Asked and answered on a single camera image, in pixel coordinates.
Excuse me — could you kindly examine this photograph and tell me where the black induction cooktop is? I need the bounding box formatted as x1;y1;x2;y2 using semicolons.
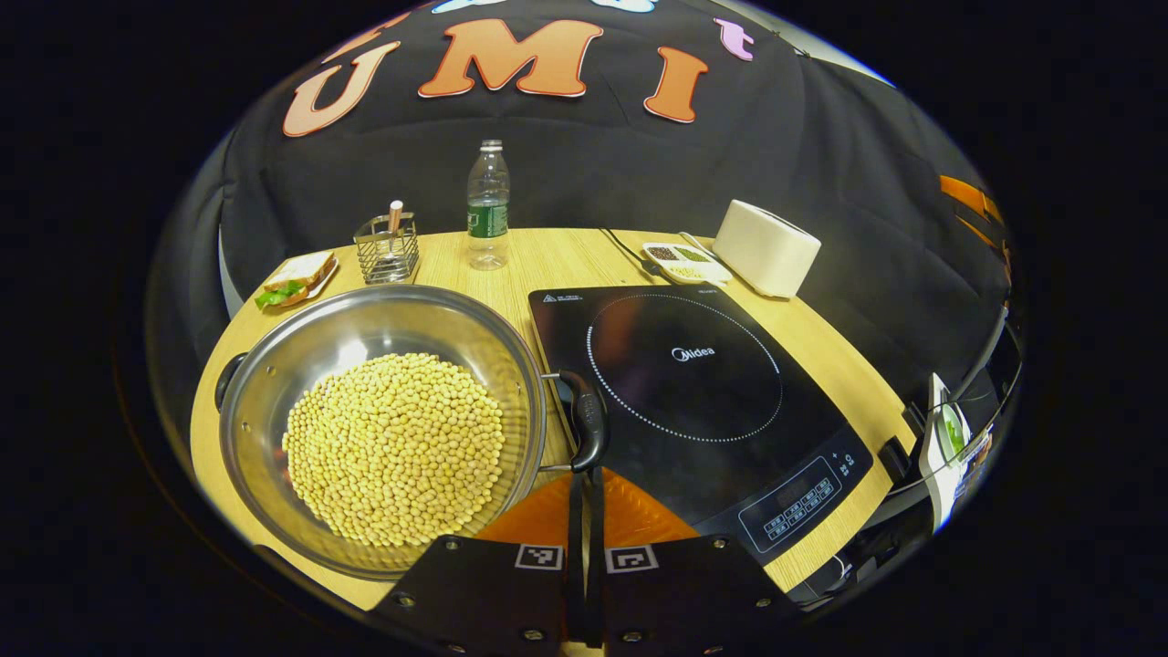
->
527;285;874;567

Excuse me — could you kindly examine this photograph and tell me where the white toaster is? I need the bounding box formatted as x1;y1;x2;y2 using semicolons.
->
712;199;822;299

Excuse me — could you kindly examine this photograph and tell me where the clear plastic water bottle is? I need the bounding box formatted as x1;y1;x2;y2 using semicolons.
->
466;140;511;271

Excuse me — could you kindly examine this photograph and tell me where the metal wire utensil holder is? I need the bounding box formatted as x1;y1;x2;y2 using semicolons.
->
353;212;421;286

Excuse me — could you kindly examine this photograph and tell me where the sandwich on plate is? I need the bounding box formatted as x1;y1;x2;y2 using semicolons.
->
254;251;340;311

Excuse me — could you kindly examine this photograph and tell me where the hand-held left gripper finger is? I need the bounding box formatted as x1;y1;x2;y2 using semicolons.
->
585;467;804;651
370;470;586;649

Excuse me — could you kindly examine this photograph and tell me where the white divided bean dish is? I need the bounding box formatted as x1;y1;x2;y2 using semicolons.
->
641;241;734;286

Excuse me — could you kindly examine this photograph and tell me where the pile of yellow soybeans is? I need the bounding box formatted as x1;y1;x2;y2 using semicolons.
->
281;353;506;548

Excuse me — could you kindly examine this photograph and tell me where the black power cable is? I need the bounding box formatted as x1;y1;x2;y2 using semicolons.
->
602;228;662;275

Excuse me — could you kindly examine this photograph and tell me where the black backdrop cloth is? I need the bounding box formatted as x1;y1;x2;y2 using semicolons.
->
146;0;1016;439

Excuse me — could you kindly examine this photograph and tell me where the stainless steel pot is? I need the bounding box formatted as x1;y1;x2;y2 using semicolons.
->
214;283;610;582

